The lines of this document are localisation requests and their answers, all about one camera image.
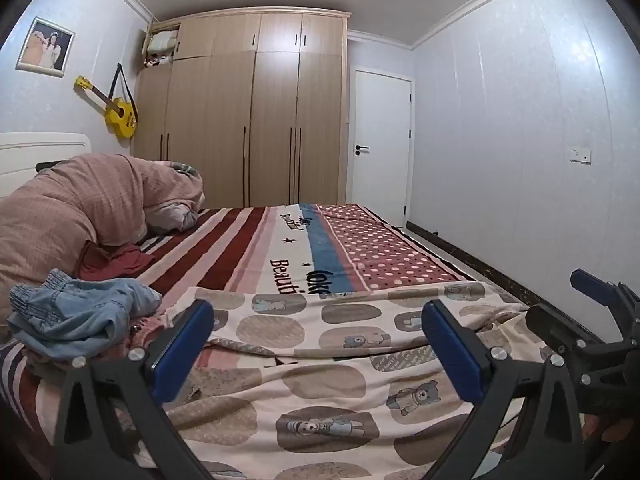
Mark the blue denim pants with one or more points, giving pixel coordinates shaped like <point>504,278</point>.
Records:
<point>75,310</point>

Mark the wooden wardrobe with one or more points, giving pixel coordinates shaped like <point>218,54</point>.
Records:
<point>270,110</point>

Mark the dark red cloth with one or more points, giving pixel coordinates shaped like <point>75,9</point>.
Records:
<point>117,260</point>

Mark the white door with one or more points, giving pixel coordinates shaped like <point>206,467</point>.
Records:
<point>382,150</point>

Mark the yellow guitar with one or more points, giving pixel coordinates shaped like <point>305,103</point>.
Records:
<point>119,112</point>

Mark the pink duvet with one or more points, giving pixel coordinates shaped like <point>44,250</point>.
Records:
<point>75,205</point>

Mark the framed wall picture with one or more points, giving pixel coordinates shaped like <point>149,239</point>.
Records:
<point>45,47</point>

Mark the white wall socket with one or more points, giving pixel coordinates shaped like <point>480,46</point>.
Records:
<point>580,155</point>

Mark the beige bear-print blanket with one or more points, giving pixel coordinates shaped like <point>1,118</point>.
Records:
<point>320,390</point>

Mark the stuffed toy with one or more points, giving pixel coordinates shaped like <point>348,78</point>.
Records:
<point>156,60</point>

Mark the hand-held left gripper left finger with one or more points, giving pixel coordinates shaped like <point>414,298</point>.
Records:
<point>182,350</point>

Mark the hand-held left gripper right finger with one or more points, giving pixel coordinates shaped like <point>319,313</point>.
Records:
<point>452,355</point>

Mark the folded linens in wardrobe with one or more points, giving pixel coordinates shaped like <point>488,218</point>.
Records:
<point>162,42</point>

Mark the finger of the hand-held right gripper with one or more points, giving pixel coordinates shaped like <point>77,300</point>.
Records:
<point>555,325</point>
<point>592,284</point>

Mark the white headboard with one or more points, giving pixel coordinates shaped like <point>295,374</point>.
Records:
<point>45,152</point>

